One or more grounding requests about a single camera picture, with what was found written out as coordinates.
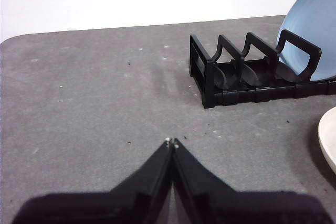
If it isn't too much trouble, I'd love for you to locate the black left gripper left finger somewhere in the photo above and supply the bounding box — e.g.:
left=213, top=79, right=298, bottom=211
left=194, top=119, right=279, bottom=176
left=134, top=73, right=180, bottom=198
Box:
left=12, top=138, right=174, bottom=224

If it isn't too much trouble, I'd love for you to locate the light blue plate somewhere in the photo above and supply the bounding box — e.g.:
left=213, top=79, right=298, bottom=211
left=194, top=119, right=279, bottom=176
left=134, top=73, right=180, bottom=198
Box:
left=276, top=0, right=336, bottom=82

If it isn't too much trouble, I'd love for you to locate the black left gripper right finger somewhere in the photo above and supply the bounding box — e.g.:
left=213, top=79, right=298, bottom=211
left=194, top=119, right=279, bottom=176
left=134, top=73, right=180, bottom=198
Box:
left=174, top=137, right=330, bottom=224

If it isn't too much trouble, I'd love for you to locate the cream yellow plate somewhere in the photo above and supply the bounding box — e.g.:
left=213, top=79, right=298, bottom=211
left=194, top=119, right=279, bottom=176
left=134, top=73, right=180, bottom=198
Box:
left=317, top=105, right=336, bottom=176

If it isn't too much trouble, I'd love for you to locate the black plastic plate rack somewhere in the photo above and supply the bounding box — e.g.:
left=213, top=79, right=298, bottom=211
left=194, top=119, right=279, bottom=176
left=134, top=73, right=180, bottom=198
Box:
left=188, top=29, right=336, bottom=109

